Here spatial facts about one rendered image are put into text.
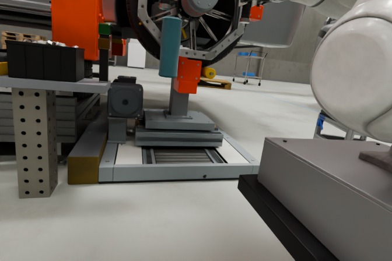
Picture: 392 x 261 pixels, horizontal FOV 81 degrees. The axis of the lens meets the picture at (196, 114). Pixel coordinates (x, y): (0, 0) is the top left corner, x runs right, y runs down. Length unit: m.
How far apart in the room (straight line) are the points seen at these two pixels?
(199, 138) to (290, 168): 0.87
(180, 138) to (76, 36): 0.69
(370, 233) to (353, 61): 0.23
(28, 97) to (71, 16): 0.36
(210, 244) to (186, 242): 0.08
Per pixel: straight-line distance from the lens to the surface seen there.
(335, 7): 0.84
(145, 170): 1.09
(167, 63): 1.05
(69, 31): 1.10
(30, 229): 0.95
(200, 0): 1.08
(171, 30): 1.05
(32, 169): 1.04
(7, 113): 1.30
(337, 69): 0.30
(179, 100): 1.36
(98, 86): 0.86
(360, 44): 0.29
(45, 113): 0.96
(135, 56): 9.78
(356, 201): 0.41
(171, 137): 1.28
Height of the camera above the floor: 0.57
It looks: 13 degrees down
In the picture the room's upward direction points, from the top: 7 degrees clockwise
